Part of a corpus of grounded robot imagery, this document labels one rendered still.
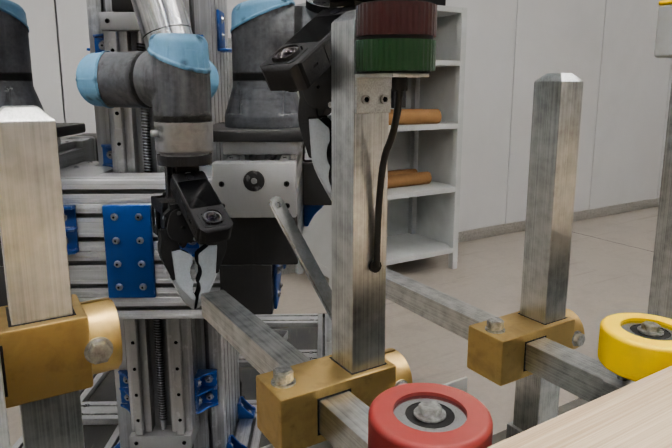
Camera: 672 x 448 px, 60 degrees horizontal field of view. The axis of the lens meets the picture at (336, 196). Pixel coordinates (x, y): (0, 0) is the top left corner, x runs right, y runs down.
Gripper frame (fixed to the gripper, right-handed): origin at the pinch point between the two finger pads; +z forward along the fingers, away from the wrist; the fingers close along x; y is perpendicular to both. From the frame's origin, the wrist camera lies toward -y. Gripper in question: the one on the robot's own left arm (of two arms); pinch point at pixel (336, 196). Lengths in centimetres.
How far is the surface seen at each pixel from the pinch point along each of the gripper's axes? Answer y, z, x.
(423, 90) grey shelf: 287, -7, 156
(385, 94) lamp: -4.9, -10.2, -9.0
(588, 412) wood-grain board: -6.6, 10.6, -26.7
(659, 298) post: 41, 17, -23
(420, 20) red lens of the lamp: -8.0, -15.4, -13.9
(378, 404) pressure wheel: -15.4, 10.0, -15.8
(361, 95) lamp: -7.1, -10.1, -8.2
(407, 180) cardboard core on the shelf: 252, 45, 145
